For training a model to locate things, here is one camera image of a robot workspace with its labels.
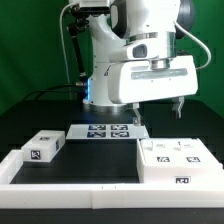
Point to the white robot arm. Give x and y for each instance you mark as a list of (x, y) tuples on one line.
[(136, 43)]

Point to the white cabinet top box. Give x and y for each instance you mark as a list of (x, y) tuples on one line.
[(44, 146)]

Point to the white base tag plate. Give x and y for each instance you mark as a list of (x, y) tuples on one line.
[(106, 131)]

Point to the white U-shaped obstacle fence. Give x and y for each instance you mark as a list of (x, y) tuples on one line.
[(101, 196)]

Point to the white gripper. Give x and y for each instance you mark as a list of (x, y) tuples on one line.
[(132, 82)]

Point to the white cabinet body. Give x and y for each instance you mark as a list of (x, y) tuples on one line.
[(176, 160)]

